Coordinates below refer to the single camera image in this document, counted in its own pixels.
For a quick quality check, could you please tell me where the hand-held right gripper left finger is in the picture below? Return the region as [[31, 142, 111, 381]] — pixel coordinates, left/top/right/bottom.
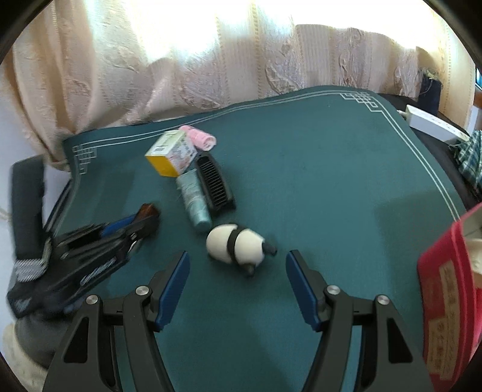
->
[[41, 251, 191, 392]]

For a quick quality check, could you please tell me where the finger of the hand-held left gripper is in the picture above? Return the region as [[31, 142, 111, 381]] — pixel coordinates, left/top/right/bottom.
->
[[96, 216, 162, 261], [71, 213, 141, 242]]

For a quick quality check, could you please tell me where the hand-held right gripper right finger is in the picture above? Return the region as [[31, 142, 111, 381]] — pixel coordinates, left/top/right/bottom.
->
[[285, 249, 433, 392]]

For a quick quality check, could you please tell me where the brown hair clip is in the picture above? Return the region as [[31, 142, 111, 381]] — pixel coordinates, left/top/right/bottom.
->
[[136, 203, 157, 224]]

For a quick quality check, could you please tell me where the panda toy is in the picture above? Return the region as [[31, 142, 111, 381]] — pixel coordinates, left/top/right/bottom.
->
[[206, 223, 278, 278]]

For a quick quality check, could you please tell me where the red storage box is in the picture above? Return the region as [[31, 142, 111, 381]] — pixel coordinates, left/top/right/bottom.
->
[[417, 204, 482, 392]]

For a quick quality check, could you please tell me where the person's left hand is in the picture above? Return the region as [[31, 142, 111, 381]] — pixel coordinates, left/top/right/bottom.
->
[[15, 309, 57, 364]]

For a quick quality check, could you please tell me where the teal cream tube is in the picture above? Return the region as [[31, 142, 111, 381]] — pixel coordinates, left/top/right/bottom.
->
[[176, 168, 212, 229]]

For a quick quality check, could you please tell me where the yellow carton box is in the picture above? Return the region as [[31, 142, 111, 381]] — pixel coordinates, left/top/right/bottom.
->
[[145, 130, 198, 178]]

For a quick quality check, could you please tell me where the black comb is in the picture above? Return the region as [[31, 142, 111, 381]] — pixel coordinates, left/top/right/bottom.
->
[[195, 151, 236, 212]]

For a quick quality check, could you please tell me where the pink hair roller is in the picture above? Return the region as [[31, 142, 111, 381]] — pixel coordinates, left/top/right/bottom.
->
[[179, 125, 216, 150]]

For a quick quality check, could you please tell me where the green table mat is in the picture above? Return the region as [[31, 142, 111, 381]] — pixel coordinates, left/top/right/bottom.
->
[[49, 85, 469, 392]]

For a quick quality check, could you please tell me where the beige lace curtain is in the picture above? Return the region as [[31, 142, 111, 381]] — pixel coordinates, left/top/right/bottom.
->
[[0, 0, 479, 172]]

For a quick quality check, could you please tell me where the white power strip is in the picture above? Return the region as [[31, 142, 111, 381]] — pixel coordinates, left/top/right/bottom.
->
[[396, 105, 471, 142]]

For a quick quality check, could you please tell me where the green plaid cloth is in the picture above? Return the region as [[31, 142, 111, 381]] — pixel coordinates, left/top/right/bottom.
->
[[448, 130, 482, 204]]

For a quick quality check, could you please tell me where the dark blue small bag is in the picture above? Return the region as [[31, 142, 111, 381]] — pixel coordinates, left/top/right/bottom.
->
[[419, 68, 441, 115]]

